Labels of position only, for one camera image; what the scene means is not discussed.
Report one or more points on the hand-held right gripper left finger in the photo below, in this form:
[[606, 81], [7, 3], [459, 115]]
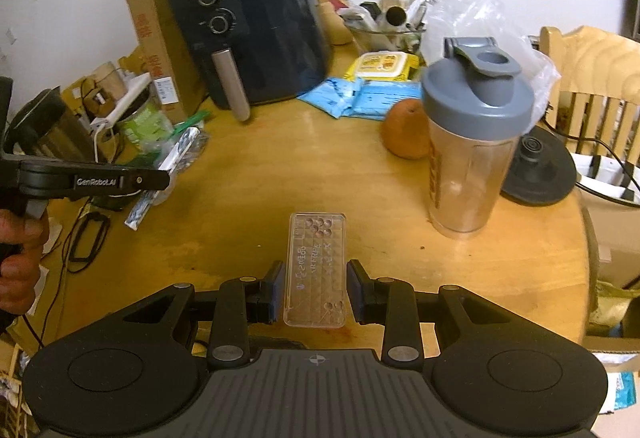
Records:
[[274, 292]]

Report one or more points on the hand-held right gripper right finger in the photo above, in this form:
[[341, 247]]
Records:
[[356, 292]]

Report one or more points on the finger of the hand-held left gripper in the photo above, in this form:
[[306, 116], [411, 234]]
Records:
[[150, 181]]

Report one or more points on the silver sachet stick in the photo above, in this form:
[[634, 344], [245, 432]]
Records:
[[140, 210]]

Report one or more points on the clear plastic case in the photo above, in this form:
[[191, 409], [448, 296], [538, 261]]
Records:
[[315, 268]]

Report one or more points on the person's left hand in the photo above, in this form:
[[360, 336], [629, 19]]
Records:
[[17, 268]]

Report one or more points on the clear zip bag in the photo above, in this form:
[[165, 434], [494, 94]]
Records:
[[192, 152]]

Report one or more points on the dark glass jug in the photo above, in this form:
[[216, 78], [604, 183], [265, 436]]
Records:
[[50, 127]]

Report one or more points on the green label jar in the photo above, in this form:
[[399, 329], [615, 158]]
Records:
[[145, 125]]

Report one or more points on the white power bank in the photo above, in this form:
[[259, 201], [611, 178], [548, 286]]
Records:
[[122, 100]]

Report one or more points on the small brown cardboard packaging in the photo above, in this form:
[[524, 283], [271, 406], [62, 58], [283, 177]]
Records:
[[100, 87]]

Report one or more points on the tall brown cardboard carton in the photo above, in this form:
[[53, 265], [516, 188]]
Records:
[[150, 42]]

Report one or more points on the orange fruit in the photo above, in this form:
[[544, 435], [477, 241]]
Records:
[[405, 132]]

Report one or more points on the clear shaker bottle grey lid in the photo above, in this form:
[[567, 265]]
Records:
[[470, 152]]

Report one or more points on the black air fryer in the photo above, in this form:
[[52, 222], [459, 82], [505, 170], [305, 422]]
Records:
[[270, 27]]

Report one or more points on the black kettle base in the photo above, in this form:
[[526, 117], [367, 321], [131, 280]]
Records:
[[540, 172]]

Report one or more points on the yellow wet wipes packet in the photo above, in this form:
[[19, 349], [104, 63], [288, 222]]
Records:
[[382, 65]]

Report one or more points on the olive plastic bag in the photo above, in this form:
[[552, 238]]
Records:
[[615, 308]]

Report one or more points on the glass bowl of small items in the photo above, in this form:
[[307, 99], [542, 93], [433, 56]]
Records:
[[387, 30]]

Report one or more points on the beige carton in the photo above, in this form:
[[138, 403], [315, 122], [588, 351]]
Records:
[[615, 243]]

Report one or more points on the brown cardboard flap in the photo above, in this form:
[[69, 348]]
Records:
[[612, 353]]

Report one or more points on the white patterned bag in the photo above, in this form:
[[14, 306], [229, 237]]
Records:
[[600, 175]]

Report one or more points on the blue printed packet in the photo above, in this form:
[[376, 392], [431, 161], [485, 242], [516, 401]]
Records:
[[622, 393]]

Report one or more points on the crinkled clear plastic bag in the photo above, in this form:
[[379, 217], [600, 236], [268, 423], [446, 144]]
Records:
[[535, 67]]

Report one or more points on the wooden chair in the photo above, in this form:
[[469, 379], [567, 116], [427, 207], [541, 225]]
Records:
[[595, 67]]

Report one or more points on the black rectangular frame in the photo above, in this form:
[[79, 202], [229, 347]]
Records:
[[72, 243]]

